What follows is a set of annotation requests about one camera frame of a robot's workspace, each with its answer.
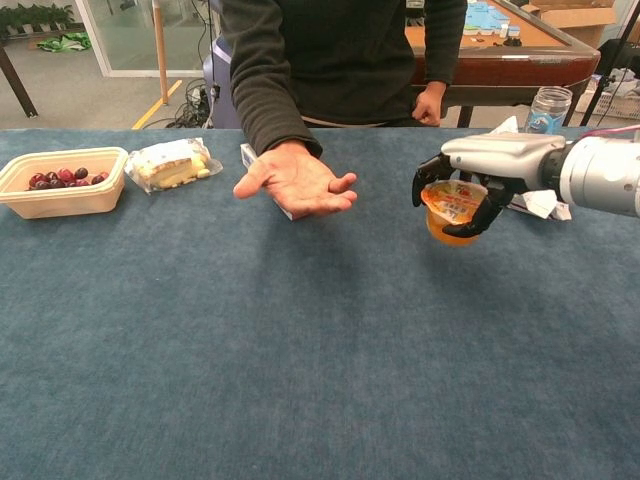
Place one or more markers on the person's left hand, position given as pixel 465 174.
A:
pixel 427 107

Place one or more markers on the silver black robot right hand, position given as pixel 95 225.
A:
pixel 500 157

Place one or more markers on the person's right hand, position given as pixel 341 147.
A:
pixel 297 185

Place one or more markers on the yellow jelly cup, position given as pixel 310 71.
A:
pixel 450 201

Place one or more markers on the person's right forearm dark sleeve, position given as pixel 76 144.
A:
pixel 270 100

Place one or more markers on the person's left forearm dark sleeve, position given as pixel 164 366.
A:
pixel 445 45

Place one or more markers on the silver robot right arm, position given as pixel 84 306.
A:
pixel 600 172

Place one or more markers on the crumpled snack bag yellow print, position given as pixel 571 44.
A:
pixel 507 126

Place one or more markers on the small white carton box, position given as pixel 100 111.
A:
pixel 248 156

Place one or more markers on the white crumpled snack bag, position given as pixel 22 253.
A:
pixel 542 202

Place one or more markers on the clear plastic jar blue label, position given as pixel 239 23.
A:
pixel 547 112

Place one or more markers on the brown wooden mahjong table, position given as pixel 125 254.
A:
pixel 510 65

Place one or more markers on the person's torso dark sweater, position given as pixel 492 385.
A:
pixel 350 50

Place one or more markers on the blue white packs pile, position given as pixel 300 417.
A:
pixel 482 15

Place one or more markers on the blue grey machine base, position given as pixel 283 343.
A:
pixel 220 85

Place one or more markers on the wrapped sponge cake sandwich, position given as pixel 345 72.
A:
pixel 170 167

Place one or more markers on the black tripod stand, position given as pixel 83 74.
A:
pixel 607 82

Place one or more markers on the white plastic basket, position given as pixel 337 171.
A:
pixel 622 107

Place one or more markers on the cardboard box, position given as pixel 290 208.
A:
pixel 580 20

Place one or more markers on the wooden pole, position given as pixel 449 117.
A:
pixel 160 55

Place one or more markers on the dark red cherry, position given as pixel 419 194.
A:
pixel 81 173
pixel 56 183
pixel 99 178
pixel 51 176
pixel 65 174
pixel 36 179
pixel 42 185

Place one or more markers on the beige plastic food container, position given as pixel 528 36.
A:
pixel 65 200

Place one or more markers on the white framed glass partition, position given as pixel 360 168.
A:
pixel 100 60

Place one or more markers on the green cloth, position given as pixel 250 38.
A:
pixel 65 42

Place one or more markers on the dark table leg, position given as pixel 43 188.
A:
pixel 17 85

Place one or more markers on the row of potted plants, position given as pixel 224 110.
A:
pixel 35 17

